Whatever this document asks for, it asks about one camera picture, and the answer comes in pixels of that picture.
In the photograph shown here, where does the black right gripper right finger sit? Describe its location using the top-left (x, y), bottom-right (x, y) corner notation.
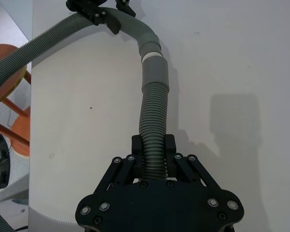
top-left (163, 134), bottom-right (223, 194)

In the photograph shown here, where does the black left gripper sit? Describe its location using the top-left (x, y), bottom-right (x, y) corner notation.
top-left (65, 0), bottom-right (137, 35)

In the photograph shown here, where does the long grey corrugated hose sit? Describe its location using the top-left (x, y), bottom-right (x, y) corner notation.
top-left (0, 6), bottom-right (163, 105)

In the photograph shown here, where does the white plastic base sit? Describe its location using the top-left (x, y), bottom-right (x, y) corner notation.
top-left (0, 187), bottom-right (30, 228)

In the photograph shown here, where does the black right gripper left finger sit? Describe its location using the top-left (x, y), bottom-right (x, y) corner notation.
top-left (93, 135), bottom-right (146, 194)

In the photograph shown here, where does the brown wooden stool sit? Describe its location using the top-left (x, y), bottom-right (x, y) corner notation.
top-left (0, 43), bottom-right (32, 159)

